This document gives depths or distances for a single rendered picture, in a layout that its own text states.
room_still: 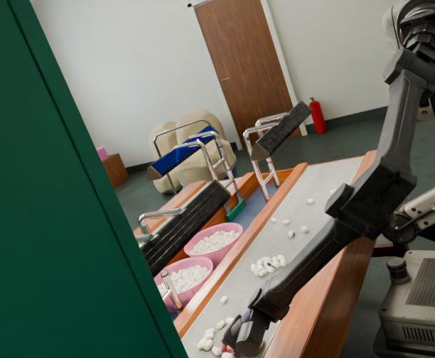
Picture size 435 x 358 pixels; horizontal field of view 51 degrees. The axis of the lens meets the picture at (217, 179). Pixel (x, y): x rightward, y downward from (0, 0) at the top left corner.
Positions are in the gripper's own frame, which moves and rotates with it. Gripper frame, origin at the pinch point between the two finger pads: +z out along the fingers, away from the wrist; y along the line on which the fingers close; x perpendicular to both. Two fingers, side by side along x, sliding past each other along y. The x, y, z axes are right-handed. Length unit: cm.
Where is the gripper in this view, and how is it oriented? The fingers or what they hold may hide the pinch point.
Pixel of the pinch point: (225, 350)
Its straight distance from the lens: 132.9
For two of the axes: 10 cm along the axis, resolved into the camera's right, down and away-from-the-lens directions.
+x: 7.8, 6.0, -1.4
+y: -4.4, 3.9, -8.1
